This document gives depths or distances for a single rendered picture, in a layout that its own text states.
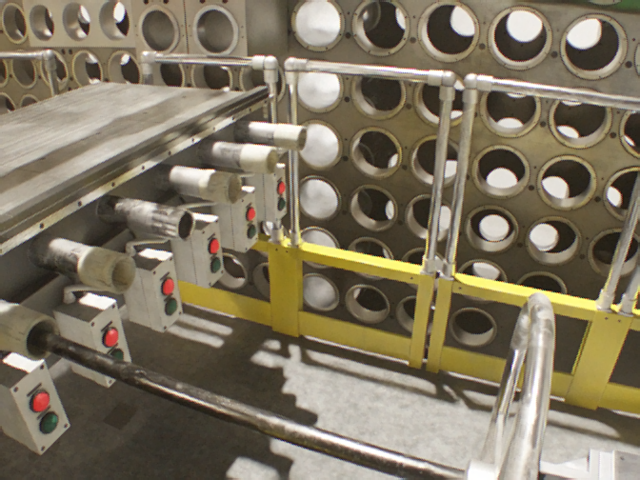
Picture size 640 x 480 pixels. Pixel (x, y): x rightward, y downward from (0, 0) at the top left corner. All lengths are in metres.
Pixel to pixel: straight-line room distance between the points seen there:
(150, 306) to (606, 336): 1.30
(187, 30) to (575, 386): 1.98
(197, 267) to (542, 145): 1.59
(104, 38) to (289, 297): 1.83
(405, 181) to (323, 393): 1.11
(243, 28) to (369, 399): 1.45
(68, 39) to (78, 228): 2.34
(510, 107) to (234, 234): 1.93
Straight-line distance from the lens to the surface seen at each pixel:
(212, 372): 1.90
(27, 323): 0.74
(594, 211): 2.44
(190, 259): 1.20
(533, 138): 2.32
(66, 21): 3.32
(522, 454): 0.36
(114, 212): 1.02
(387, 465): 0.53
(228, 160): 1.25
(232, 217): 1.30
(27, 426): 0.90
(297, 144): 1.34
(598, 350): 1.78
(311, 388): 1.82
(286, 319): 1.98
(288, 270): 1.85
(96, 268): 0.84
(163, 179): 1.15
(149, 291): 1.06
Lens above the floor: 1.29
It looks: 29 degrees down
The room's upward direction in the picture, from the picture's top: straight up
